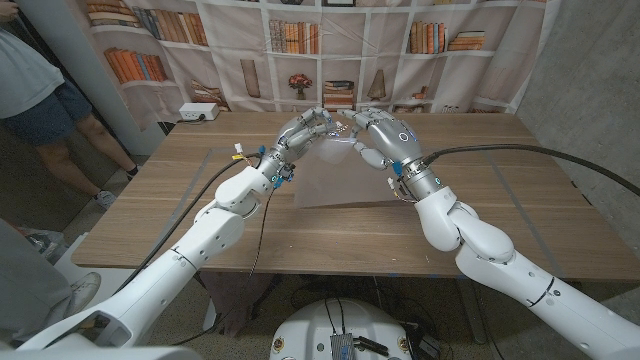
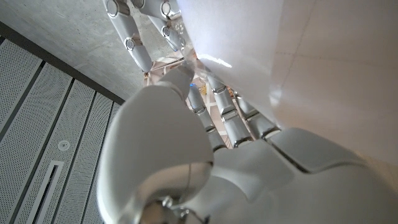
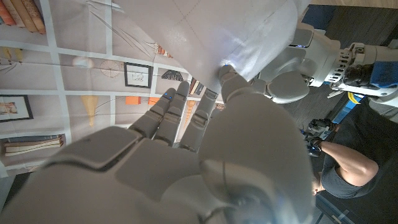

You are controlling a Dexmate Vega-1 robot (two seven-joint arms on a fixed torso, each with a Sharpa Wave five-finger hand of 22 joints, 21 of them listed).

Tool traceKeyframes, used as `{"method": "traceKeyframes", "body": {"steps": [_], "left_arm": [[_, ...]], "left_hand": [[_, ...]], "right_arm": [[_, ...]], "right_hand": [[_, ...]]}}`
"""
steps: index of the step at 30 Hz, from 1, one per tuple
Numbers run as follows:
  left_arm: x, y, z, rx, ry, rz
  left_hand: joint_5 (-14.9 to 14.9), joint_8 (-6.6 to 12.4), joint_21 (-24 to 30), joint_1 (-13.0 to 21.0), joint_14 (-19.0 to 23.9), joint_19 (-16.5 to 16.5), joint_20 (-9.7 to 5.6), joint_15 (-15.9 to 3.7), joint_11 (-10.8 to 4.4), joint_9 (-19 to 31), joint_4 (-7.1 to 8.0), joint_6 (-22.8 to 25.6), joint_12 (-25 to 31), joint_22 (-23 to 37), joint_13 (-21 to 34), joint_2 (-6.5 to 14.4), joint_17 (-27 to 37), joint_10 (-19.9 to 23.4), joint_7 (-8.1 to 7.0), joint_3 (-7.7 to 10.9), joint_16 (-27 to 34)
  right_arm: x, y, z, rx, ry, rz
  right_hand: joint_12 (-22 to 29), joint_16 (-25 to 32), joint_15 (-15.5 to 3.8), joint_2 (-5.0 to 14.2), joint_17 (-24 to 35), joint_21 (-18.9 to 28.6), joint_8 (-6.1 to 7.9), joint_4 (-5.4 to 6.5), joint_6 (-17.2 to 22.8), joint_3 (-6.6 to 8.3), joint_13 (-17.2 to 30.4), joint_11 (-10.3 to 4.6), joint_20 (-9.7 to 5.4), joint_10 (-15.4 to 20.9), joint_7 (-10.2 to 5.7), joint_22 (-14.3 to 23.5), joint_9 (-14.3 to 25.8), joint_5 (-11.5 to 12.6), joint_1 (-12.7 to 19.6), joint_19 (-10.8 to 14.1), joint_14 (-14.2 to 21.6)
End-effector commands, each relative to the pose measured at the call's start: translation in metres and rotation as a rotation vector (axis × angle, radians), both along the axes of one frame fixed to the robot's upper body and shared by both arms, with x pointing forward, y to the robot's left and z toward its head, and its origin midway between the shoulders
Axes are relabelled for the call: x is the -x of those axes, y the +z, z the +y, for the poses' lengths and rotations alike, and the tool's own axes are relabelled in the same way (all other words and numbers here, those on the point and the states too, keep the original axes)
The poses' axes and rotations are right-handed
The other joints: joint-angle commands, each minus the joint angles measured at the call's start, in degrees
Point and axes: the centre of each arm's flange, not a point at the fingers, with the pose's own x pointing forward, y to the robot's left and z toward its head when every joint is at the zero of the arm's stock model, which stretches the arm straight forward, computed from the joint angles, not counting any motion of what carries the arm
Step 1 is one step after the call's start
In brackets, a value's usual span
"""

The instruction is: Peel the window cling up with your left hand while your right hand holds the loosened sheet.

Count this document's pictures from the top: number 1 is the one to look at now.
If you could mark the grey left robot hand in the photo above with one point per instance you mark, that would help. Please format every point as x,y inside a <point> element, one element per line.
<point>295,137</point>

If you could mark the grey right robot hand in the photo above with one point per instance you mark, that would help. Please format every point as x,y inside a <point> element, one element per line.
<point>395,140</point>

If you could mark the clear plastic bag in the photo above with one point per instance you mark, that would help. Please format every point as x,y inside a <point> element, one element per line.
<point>340,180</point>

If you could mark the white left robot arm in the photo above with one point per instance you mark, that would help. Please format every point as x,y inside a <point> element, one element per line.
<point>200,245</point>

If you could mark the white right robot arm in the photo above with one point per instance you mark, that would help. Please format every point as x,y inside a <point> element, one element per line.
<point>480,240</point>

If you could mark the printed bookshelf backdrop cloth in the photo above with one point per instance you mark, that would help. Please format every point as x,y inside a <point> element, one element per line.
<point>350,65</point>

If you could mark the white power strip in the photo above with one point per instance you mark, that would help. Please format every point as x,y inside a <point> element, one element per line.
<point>197,111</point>

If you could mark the dark cloth under table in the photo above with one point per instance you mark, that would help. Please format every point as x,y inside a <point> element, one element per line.
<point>235,300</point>

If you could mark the grey metal table leg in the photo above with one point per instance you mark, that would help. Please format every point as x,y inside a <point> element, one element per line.
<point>472,315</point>

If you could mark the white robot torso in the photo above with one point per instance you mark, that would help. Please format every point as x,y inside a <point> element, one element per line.
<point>310,330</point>

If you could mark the white table leg foot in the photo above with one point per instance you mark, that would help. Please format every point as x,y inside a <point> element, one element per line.
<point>211,317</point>

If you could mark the black connector bar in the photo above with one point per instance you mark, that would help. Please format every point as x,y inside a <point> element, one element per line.
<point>372,346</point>

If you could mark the black power adapter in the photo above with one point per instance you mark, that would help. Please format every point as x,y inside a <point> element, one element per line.
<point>429,346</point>

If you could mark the grey finned electronics box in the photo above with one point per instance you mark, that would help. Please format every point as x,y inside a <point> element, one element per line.
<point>342,347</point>

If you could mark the person in navy shorts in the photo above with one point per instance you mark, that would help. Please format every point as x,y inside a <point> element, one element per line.
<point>30,80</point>

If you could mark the crumpled plastic bag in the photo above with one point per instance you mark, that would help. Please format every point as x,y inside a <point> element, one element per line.
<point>45,245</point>

